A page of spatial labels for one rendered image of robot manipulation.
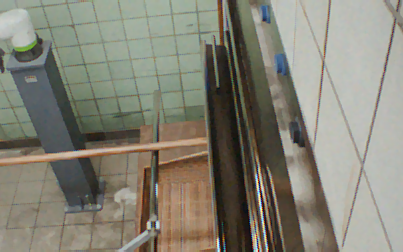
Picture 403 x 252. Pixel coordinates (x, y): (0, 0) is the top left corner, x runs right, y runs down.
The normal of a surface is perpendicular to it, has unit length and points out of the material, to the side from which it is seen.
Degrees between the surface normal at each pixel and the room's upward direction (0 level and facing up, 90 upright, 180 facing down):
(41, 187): 0
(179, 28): 90
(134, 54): 90
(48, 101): 90
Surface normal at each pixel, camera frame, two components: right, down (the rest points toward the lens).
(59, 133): 0.05, 0.70
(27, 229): -0.08, -0.71
